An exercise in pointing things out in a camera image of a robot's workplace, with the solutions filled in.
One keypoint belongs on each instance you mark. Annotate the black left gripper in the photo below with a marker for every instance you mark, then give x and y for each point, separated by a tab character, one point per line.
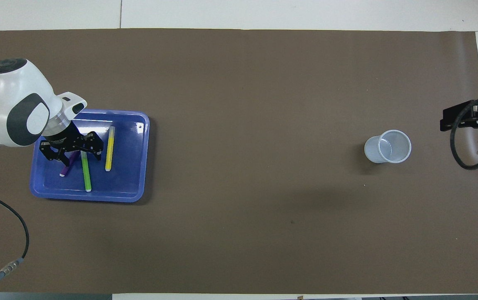
64	139

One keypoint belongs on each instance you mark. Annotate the purple marker pen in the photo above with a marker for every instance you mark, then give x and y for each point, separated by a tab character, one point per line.
68	164

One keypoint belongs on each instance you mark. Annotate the green marker pen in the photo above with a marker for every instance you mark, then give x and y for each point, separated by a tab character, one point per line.
85	173

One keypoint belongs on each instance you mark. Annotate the yellow marker pen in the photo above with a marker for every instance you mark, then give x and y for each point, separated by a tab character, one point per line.
109	150

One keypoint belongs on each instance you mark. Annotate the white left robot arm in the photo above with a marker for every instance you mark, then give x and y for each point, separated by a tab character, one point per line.
18	104

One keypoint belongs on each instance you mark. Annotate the blue plastic tray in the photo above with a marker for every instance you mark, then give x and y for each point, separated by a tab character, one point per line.
130	183

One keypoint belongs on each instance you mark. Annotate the pale blue pen cup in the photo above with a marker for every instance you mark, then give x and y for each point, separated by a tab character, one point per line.
389	146

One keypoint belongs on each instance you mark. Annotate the brown table mat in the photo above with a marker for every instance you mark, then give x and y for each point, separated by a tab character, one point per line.
243	125

